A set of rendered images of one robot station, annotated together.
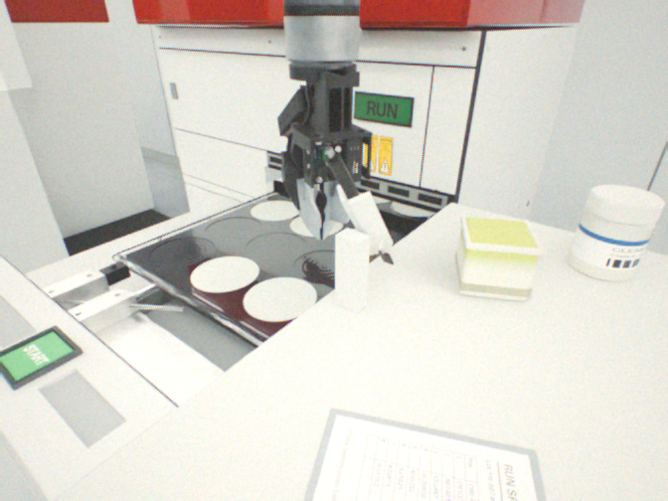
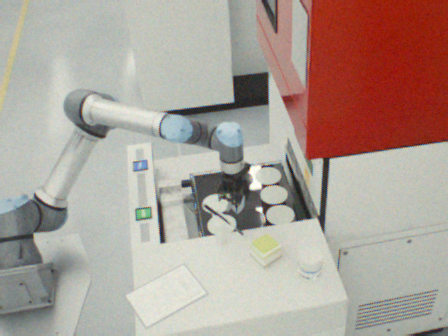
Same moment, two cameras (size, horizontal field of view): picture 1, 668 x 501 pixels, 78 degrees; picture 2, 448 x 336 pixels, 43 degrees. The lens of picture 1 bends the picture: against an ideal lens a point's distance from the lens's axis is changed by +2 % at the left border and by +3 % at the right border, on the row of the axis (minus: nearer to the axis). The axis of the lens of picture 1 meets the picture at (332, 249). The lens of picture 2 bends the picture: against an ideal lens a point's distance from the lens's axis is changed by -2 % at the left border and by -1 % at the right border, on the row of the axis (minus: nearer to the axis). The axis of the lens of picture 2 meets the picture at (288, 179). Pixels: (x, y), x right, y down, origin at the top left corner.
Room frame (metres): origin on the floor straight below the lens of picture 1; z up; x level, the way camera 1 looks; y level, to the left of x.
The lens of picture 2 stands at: (-0.48, -0.96, 2.34)
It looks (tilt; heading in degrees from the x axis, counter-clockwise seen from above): 42 degrees down; 38
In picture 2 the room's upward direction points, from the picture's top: 1 degrees clockwise
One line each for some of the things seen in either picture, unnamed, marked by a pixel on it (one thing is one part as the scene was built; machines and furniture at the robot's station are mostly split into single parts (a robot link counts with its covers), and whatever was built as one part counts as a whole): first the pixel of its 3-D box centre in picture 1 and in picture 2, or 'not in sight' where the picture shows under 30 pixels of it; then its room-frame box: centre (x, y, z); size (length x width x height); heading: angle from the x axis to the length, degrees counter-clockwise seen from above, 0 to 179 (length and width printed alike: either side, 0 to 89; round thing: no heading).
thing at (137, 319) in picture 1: (137, 354); (174, 220); (0.38, 0.25, 0.87); 0.36 x 0.08 x 0.03; 52
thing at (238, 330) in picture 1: (183, 297); (196, 207); (0.46, 0.21, 0.90); 0.38 x 0.01 x 0.01; 52
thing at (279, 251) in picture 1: (276, 247); (245, 199); (0.60, 0.10, 0.90); 0.34 x 0.34 x 0.01; 52
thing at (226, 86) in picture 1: (281, 132); (292, 133); (0.90, 0.11, 1.02); 0.82 x 0.03 x 0.40; 52
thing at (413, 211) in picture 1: (342, 208); (299, 188); (0.78, -0.02, 0.89); 0.44 x 0.02 x 0.10; 52
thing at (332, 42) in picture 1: (325, 42); (232, 162); (0.47, 0.01, 1.21); 0.08 x 0.08 x 0.05
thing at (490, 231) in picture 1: (493, 257); (265, 250); (0.39, -0.18, 1.00); 0.07 x 0.07 x 0.07; 79
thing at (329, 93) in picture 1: (325, 125); (232, 183); (0.46, 0.01, 1.13); 0.09 x 0.08 x 0.12; 24
